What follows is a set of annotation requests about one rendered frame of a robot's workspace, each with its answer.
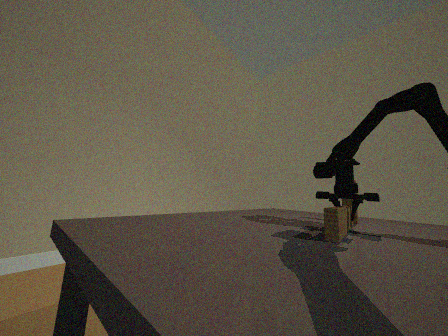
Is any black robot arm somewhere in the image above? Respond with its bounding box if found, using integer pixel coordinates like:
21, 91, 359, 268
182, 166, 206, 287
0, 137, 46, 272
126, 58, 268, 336
313, 82, 448, 197

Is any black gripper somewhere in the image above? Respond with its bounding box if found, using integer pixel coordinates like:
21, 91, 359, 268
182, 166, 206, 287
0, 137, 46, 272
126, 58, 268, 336
316, 177, 380, 221

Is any brown wooden post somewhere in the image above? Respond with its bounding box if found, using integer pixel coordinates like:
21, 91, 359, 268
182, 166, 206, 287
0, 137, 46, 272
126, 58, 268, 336
342, 199, 358, 224

